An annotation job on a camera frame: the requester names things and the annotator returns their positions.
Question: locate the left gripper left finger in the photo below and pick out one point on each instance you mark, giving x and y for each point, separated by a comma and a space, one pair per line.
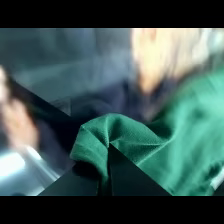
78, 183

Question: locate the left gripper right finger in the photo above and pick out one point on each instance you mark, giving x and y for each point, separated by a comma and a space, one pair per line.
130, 180

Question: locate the green shirt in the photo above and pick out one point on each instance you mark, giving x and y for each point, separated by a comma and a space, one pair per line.
186, 140

